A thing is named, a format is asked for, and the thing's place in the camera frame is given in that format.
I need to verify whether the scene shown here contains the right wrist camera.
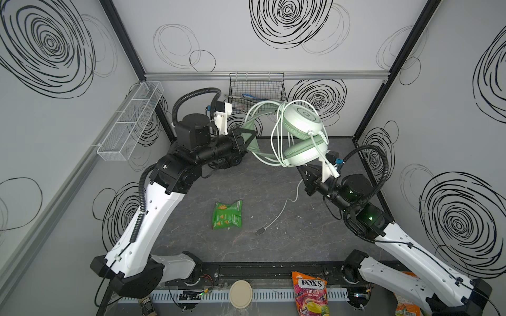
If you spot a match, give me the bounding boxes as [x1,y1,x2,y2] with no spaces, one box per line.
[318,150,341,183]

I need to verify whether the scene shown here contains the mint green headphones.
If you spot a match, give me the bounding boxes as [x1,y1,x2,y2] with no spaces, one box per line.
[242,100,329,168]

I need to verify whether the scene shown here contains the orange snack bag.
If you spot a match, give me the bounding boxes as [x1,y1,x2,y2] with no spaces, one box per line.
[394,292,428,316]

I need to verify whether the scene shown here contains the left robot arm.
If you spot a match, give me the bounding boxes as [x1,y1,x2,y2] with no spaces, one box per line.
[90,88,256,312]

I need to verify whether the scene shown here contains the white wire shelf basket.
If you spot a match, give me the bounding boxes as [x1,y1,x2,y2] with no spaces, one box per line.
[97,81,163,161]

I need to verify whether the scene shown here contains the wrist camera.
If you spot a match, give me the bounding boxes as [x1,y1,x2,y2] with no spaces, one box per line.
[318,150,341,183]
[206,101,232,135]

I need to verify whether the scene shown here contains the white slotted cable duct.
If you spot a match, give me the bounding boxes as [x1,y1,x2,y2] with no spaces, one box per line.
[118,287,351,304]

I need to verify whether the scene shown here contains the green snack bag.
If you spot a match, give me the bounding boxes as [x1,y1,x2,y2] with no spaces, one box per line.
[212,200,242,229]

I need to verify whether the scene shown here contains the small dark jar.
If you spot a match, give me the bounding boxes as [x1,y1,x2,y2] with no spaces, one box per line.
[138,297,158,316]

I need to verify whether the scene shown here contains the mint green headphone cable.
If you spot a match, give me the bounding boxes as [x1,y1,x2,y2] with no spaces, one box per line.
[254,99,331,236]

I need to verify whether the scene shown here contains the round beige lid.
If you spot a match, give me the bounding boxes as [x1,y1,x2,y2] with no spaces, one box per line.
[229,280,253,309]

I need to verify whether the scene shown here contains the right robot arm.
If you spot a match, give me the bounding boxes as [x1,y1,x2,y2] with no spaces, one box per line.
[287,143,492,315]

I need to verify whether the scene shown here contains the Fox's fruits candy bag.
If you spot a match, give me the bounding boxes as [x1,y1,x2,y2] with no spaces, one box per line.
[291,271,329,316]

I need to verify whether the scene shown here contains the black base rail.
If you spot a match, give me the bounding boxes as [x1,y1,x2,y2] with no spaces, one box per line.
[190,261,369,287]

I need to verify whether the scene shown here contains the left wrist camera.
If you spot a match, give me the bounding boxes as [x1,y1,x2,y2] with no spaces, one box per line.
[206,101,232,135]

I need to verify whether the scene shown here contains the blue handled tool in basket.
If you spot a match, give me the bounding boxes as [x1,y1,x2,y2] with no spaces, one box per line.
[242,93,264,102]

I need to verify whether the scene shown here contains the black wire basket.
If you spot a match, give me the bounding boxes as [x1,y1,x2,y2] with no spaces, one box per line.
[227,72,287,115]

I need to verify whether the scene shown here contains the aluminium wall rail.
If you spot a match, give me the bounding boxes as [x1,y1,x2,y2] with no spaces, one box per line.
[145,71,390,81]

